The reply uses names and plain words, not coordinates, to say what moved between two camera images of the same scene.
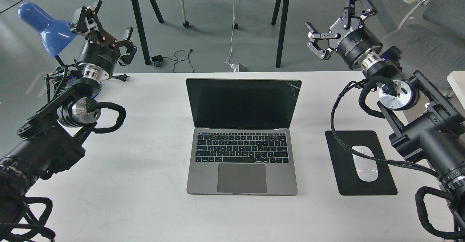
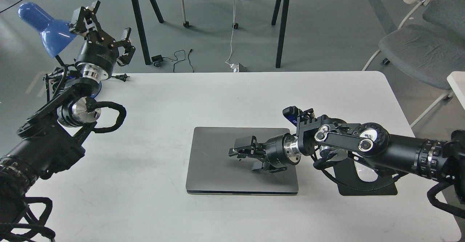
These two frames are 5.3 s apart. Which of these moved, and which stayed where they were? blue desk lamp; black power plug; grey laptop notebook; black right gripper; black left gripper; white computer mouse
Moved: grey laptop notebook; black right gripper
Stayed: white computer mouse; black power plug; blue desk lamp; black left gripper
